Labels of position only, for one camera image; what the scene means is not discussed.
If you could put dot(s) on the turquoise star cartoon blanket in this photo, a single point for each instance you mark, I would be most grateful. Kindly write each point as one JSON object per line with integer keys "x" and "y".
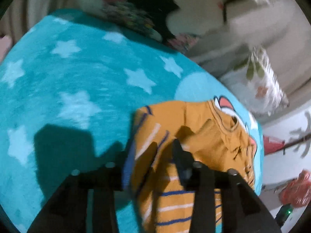
{"x": 69, "y": 88}

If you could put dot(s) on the white floral pillow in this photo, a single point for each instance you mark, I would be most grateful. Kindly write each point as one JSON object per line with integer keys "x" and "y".
{"x": 255, "y": 85}

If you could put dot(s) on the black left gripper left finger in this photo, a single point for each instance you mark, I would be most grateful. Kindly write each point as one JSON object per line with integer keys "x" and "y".
{"x": 84, "y": 202}

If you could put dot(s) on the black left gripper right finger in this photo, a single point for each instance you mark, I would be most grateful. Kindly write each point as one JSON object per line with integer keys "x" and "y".
{"x": 241, "y": 209}

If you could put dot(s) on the mustard striped small sweater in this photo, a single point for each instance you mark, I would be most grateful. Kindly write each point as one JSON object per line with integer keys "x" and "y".
{"x": 211, "y": 133}

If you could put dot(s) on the cream pillow with black print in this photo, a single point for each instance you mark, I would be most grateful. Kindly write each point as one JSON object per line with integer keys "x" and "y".
{"x": 178, "y": 24}

